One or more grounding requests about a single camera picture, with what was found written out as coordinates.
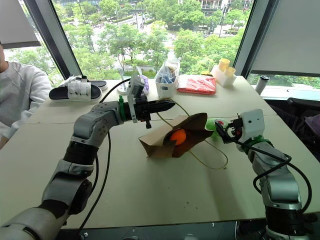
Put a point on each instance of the person in white sweater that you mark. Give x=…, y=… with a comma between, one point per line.
x=17, y=92

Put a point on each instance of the green plush toy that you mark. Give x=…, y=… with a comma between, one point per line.
x=211, y=126

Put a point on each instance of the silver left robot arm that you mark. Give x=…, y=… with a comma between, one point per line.
x=85, y=127

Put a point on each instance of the red plastic bag stack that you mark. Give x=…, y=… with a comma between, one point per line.
x=197, y=85

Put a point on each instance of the yellow paper cup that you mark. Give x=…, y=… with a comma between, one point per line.
x=229, y=71
x=223, y=64

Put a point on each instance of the white plastic box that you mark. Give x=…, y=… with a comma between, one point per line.
x=223, y=78

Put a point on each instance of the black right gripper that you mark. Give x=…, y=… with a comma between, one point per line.
x=236, y=130

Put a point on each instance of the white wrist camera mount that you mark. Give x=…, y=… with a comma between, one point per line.
x=135, y=86
x=252, y=123

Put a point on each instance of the orange plush toy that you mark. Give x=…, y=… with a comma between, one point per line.
x=178, y=137

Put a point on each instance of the brown paper bag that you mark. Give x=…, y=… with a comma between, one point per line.
x=155, y=145

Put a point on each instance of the white small stand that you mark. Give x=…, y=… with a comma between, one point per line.
x=123, y=85

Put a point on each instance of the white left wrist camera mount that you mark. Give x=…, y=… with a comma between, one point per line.
x=135, y=86

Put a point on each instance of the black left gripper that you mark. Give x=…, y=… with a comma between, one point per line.
x=141, y=110

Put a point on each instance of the purple plush item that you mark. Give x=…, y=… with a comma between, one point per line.
x=145, y=83

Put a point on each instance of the dark window frame post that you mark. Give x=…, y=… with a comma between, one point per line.
x=250, y=37
x=53, y=37

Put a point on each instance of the white cup with black lid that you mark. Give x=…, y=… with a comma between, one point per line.
x=262, y=85

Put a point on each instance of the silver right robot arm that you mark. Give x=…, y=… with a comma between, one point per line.
x=277, y=175

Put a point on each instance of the white bin with plastic bag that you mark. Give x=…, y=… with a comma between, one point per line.
x=166, y=85

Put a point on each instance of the black chair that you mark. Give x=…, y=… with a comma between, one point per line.
x=295, y=117

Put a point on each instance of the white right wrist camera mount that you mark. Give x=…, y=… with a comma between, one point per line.
x=252, y=123

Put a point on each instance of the grey roller blind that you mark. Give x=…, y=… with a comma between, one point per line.
x=287, y=37
x=15, y=22

